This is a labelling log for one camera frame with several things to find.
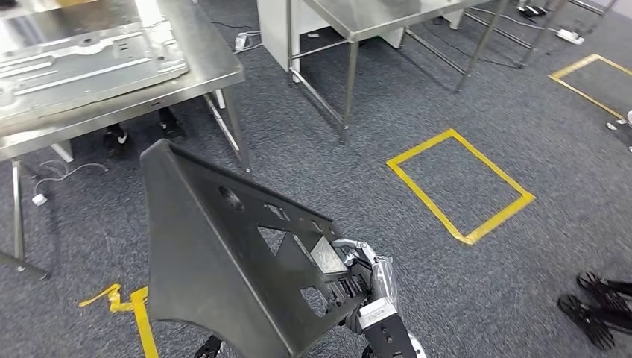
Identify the stainless steel workbench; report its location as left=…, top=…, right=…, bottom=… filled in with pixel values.
left=0, top=0, right=253, bottom=280

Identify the black plastic trim panel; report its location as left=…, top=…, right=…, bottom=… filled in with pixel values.
left=139, top=138, right=375, bottom=358

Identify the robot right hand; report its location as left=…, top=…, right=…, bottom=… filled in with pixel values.
left=332, top=238, right=399, bottom=310

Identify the neighbouring black humanoid robot body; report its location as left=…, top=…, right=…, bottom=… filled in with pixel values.
left=557, top=270, right=632, bottom=353

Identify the chrome stool base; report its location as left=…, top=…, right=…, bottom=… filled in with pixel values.
left=606, top=109, right=632, bottom=151

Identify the stamped silver sheet-metal panel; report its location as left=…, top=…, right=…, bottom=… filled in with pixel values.
left=0, top=22, right=191, bottom=124

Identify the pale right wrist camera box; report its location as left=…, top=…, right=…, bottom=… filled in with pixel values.
left=358, top=298, right=420, bottom=358

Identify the white cabinet desk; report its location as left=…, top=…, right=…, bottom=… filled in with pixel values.
left=256, top=0, right=407, bottom=76

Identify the crumpled yellow floor tape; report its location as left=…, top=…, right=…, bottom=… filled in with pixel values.
left=78, top=283, right=160, bottom=358

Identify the black robot left foot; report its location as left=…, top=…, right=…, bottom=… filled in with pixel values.
left=193, top=334, right=224, bottom=358

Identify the person's foot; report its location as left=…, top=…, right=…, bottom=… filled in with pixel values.
left=157, top=106, right=187, bottom=142
left=102, top=123, right=130, bottom=160

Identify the stainless steel table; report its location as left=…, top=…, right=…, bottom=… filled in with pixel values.
left=286, top=0, right=512, bottom=145

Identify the yellow floor tape square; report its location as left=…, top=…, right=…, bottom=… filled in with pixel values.
left=548, top=53, right=632, bottom=121

